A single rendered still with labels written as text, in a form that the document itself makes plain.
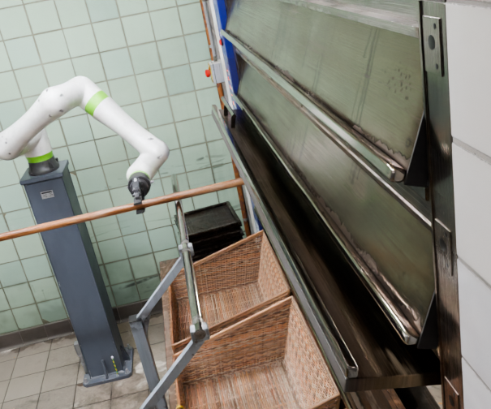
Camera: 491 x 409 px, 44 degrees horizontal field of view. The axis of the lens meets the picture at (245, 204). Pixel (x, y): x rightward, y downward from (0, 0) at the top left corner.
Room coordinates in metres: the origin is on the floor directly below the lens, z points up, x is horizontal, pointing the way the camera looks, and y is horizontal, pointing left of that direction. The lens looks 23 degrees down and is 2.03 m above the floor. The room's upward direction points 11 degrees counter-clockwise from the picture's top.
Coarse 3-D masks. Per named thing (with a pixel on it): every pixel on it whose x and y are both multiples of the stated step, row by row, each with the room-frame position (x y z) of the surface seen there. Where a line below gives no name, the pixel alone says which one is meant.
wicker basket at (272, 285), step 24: (240, 240) 2.44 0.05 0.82; (264, 240) 2.41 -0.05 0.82; (240, 264) 2.44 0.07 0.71; (264, 264) 2.36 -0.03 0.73; (168, 288) 2.31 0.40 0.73; (216, 288) 2.44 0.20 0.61; (240, 288) 2.43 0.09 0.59; (264, 288) 2.31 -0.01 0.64; (288, 288) 1.92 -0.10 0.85; (216, 312) 2.27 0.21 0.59; (240, 312) 1.90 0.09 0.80; (240, 336) 1.90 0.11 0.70; (264, 336) 2.03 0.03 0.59
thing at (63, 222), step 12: (228, 180) 2.20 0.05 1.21; (240, 180) 2.19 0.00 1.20; (180, 192) 2.17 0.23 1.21; (192, 192) 2.17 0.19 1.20; (204, 192) 2.17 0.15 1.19; (132, 204) 2.15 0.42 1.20; (144, 204) 2.15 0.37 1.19; (156, 204) 2.16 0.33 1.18; (84, 216) 2.14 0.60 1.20; (96, 216) 2.14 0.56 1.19; (108, 216) 2.15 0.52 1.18; (24, 228) 2.13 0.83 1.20; (36, 228) 2.12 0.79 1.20; (48, 228) 2.12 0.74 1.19; (0, 240) 2.11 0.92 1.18
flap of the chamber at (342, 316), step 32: (256, 160) 1.78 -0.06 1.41; (288, 192) 1.50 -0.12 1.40; (288, 224) 1.28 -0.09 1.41; (320, 224) 1.28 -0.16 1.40; (320, 256) 1.11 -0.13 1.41; (320, 288) 0.98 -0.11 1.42; (352, 288) 0.98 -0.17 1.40; (352, 320) 0.87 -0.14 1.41; (384, 320) 0.87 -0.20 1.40; (352, 352) 0.78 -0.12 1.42; (384, 352) 0.78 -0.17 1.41; (416, 352) 0.77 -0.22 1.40; (352, 384) 0.71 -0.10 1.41; (384, 384) 0.72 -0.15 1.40; (416, 384) 0.72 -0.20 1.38
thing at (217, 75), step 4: (220, 60) 3.11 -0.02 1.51; (208, 64) 3.14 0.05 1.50; (212, 64) 3.06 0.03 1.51; (216, 64) 3.06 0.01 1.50; (220, 64) 3.06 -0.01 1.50; (212, 68) 3.05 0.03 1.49; (216, 68) 3.06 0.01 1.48; (220, 68) 3.06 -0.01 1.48; (212, 72) 3.05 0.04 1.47; (216, 72) 3.06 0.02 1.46; (220, 72) 3.06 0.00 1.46; (212, 76) 3.06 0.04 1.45; (216, 76) 3.05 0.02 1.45; (220, 76) 3.06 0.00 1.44; (212, 80) 3.09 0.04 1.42; (216, 80) 3.05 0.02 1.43; (220, 80) 3.06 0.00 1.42; (224, 80) 3.06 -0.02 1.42
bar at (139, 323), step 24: (192, 264) 1.66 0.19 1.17; (192, 288) 1.49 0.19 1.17; (144, 312) 1.76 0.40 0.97; (192, 312) 1.37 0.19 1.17; (144, 336) 1.74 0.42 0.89; (192, 336) 1.29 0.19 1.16; (144, 360) 1.74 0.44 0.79; (168, 384) 1.28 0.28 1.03; (144, 408) 1.28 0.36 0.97; (168, 408) 1.78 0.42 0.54
